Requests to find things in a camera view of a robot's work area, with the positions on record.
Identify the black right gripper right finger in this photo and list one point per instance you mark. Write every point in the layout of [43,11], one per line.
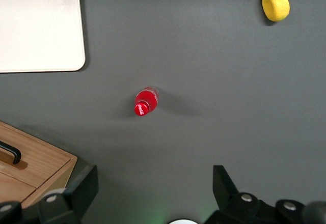
[229,203]

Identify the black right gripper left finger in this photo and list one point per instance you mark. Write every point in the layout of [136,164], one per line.
[76,198]

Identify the wooden drawer cabinet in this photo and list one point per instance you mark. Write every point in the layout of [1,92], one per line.
[54,180]

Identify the wooden drawer front panel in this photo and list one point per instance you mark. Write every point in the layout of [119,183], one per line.
[45,155]

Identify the red cola bottle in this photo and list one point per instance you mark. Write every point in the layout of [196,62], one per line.
[146,101]

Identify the beige plastic tray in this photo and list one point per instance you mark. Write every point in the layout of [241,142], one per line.
[38,25]

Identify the yellow lemon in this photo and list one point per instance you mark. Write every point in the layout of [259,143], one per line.
[276,3]

